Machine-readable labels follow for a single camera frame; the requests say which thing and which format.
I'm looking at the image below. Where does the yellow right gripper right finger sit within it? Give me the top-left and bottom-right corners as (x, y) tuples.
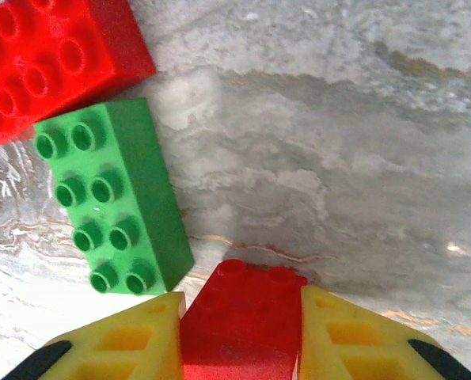
(297, 284), (471, 380)

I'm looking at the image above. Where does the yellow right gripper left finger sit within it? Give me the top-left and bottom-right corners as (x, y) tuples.
(0, 291), (188, 380)

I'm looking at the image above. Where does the red sloped lego brick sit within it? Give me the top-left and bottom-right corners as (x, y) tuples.
(178, 258), (309, 380)

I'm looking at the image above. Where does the green two-by-four lego brick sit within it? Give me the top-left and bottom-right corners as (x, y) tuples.
(32, 97), (196, 297)

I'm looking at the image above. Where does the red two-by-four lego brick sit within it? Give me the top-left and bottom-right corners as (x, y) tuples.
(0, 0), (158, 146)

